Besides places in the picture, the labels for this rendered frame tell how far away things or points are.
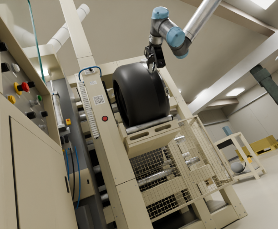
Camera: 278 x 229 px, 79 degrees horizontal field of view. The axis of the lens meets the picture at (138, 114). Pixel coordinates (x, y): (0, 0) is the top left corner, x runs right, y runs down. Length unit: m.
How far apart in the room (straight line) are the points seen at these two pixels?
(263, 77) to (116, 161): 5.80
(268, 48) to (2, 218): 6.76
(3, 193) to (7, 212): 0.04
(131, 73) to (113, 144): 0.49
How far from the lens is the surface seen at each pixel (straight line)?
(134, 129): 1.09
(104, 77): 1.77
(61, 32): 2.26
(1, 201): 0.46
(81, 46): 1.64
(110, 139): 1.15
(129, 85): 1.11
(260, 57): 6.81
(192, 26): 0.95
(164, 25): 0.84
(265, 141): 8.16
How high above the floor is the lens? 0.56
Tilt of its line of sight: 22 degrees up
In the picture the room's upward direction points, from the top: 23 degrees counter-clockwise
